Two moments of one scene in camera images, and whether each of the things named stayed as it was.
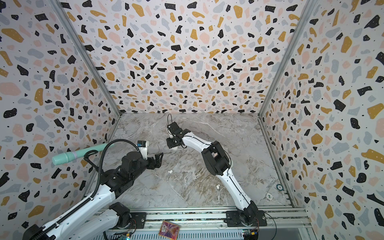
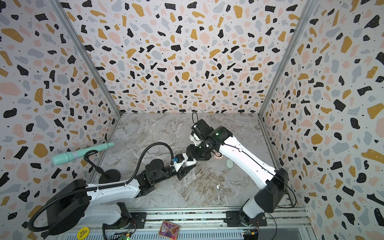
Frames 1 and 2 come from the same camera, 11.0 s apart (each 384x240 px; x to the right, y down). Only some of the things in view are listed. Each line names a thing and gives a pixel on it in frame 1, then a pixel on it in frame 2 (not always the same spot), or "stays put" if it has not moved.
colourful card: (169, 230) stays put
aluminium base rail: (214, 225) stays put
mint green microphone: (60, 158) stays put
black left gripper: (159, 160) → (182, 172)
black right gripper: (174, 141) → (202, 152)
